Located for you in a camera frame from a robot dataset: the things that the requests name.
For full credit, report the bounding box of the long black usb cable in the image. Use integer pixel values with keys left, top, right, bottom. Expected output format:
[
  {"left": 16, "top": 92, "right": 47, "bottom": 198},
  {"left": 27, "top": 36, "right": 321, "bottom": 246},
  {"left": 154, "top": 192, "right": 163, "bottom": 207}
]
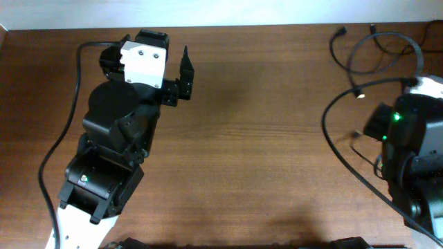
[{"left": 328, "top": 20, "right": 443, "bottom": 75}]

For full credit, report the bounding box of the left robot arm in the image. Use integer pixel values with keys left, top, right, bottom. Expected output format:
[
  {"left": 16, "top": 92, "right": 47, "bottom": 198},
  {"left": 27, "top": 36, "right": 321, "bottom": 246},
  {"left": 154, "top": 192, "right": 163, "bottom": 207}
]
[{"left": 44, "top": 30, "right": 195, "bottom": 248}]

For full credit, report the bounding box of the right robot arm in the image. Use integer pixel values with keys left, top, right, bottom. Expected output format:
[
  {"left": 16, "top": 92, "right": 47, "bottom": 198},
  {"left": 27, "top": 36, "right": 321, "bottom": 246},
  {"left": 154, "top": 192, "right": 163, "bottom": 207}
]
[{"left": 363, "top": 94, "right": 442, "bottom": 239}]

